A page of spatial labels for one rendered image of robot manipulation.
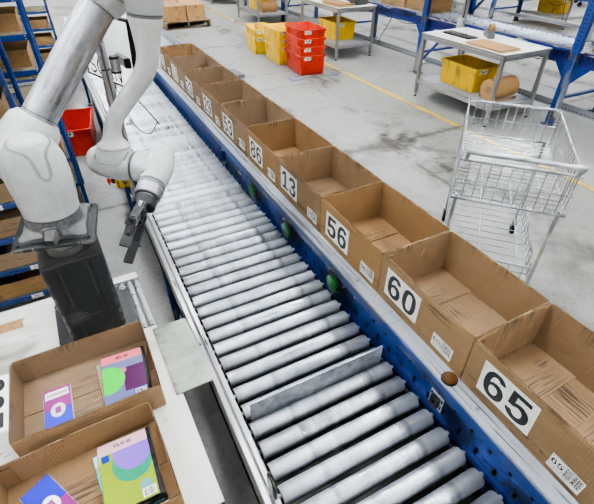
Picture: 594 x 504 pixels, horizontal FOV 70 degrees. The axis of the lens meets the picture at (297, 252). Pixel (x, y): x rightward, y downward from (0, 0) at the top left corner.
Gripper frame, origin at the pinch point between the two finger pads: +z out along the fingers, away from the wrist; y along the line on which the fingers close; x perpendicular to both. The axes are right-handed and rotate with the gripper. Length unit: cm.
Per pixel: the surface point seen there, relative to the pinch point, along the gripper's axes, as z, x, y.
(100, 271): 6.5, 6.6, 5.4
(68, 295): 14.8, 14.2, 10.7
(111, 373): 34.9, -5.2, 13.3
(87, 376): 36.7, 2.0, 18.1
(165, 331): 17.0, -16.7, 22.3
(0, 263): -22, 85, 122
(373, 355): 16, -83, -5
